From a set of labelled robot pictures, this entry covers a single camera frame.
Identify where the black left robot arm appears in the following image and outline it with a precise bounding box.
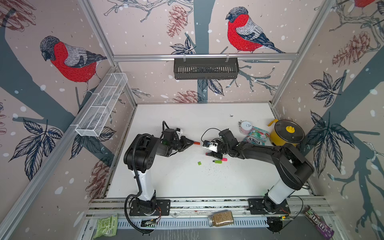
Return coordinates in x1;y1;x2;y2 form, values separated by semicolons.
123;121;198;217

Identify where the white wire shelf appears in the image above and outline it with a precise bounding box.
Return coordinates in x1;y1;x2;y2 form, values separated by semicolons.
75;73;128;137

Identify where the green candy packet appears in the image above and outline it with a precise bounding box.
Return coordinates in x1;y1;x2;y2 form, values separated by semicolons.
243;127;270;146

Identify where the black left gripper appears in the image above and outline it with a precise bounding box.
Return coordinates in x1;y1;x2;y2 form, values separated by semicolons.
170;136;194;152

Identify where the glass jar with grains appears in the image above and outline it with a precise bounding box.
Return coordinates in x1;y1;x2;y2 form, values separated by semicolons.
209;210;234;227

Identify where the black wire basket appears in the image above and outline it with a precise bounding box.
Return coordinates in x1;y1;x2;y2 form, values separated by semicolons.
174;58;240;80

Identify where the purple candy bar pack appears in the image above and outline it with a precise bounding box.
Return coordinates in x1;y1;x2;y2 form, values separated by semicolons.
304;206;335;240

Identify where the green snack bag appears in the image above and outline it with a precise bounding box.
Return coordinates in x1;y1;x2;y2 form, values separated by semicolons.
93;214;118;239

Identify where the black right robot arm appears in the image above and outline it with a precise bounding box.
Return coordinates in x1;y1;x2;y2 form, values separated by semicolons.
203;129;315;214

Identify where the yellow toy pot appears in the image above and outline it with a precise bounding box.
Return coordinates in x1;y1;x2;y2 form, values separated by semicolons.
268;119;305;147

